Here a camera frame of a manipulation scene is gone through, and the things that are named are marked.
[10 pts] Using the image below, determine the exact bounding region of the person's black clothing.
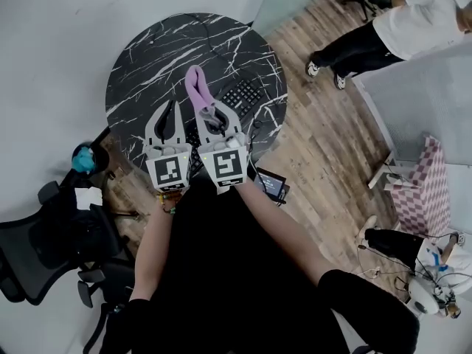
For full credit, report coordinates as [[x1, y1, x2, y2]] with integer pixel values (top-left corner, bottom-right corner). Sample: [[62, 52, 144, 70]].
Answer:
[[98, 174, 422, 354]]

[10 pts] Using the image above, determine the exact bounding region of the black cable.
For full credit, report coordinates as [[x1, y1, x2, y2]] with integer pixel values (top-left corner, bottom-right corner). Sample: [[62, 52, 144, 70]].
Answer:
[[183, 12, 239, 74]]

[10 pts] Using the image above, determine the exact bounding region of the black keyboard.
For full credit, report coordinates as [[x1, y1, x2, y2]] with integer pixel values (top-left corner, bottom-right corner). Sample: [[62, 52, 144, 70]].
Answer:
[[185, 78, 266, 173]]

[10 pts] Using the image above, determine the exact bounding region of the person's right forearm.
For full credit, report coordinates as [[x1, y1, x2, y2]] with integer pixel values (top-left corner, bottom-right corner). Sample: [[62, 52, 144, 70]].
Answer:
[[235, 181, 333, 288]]

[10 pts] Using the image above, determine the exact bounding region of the black chair base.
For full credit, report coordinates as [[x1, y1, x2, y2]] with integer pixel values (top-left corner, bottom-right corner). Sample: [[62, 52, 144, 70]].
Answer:
[[76, 263, 138, 354]]

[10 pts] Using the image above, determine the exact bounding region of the frosted glass panel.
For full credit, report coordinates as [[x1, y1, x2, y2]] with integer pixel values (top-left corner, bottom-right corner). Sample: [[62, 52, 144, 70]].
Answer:
[[251, 0, 333, 37]]

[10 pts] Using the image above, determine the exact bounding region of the white partition panel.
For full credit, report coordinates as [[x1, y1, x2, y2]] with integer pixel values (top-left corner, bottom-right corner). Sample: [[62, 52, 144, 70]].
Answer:
[[352, 38, 472, 190]]

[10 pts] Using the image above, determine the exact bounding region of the small black screen device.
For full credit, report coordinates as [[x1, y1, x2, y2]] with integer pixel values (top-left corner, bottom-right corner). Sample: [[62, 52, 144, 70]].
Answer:
[[255, 167, 291, 207]]

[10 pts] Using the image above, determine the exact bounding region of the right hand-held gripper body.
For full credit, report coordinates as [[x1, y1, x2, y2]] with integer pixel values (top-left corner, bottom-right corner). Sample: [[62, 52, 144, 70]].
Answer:
[[197, 131, 249, 196]]

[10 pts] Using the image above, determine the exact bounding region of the person's left forearm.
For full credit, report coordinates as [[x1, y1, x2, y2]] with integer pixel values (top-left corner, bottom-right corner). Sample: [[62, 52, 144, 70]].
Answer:
[[128, 192, 178, 302]]

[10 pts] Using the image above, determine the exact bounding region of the teal plush object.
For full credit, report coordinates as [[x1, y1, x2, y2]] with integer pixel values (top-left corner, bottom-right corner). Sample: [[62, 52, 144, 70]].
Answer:
[[71, 142, 99, 173]]

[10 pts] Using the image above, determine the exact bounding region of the purple and grey cloth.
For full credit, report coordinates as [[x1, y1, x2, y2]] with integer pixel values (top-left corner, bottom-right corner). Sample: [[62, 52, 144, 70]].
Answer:
[[184, 64, 226, 132]]

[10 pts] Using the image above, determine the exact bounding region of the white round device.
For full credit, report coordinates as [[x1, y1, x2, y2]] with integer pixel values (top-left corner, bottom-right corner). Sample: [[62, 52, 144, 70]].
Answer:
[[406, 276, 444, 315]]

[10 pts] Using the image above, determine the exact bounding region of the beaded bracelet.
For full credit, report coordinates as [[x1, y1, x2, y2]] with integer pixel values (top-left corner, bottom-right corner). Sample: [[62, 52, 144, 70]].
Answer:
[[158, 192, 182, 215]]

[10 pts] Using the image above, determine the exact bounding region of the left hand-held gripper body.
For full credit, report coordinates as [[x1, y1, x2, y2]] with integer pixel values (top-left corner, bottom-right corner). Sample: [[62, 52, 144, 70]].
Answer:
[[142, 136, 192, 192]]

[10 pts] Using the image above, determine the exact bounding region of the black mesh office chair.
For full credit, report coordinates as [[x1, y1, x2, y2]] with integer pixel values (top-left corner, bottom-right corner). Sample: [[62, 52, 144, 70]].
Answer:
[[0, 126, 138, 309]]

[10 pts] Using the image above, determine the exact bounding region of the pink checkered box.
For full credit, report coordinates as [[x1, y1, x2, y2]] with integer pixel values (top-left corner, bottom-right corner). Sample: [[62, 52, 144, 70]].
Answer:
[[389, 135, 453, 240]]

